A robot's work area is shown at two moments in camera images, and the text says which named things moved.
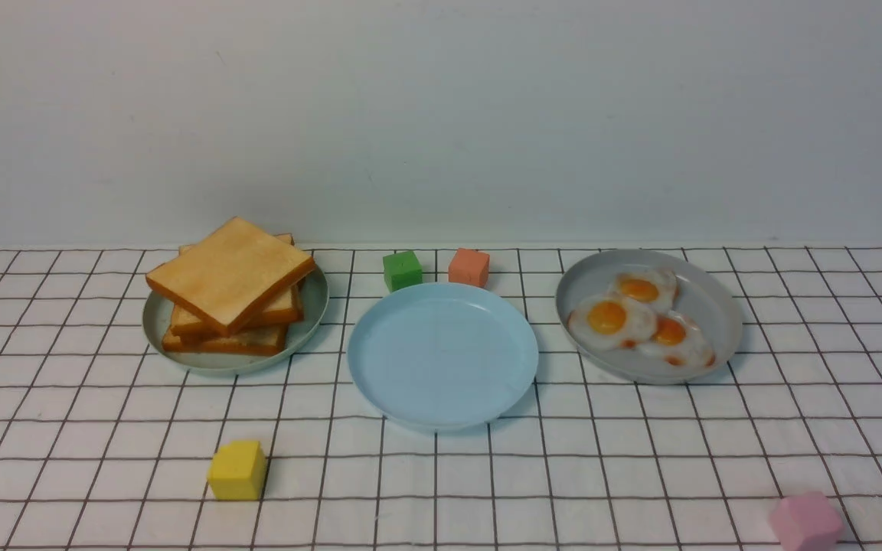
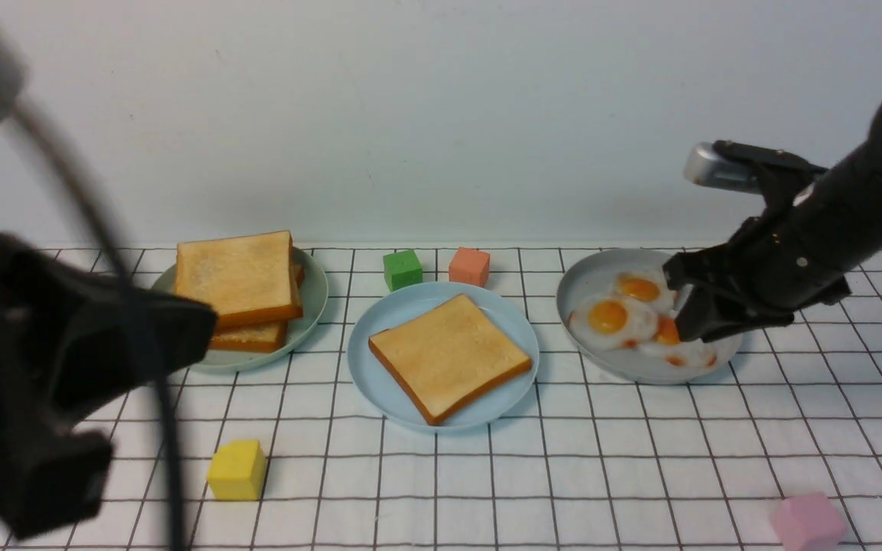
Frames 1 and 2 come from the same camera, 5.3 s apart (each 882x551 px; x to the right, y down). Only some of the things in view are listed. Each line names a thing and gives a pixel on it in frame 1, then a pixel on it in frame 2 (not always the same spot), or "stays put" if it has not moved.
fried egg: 610,323 stays put
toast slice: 230,275 -> 449,355
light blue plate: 442,356 stays put
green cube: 401,270 stays put
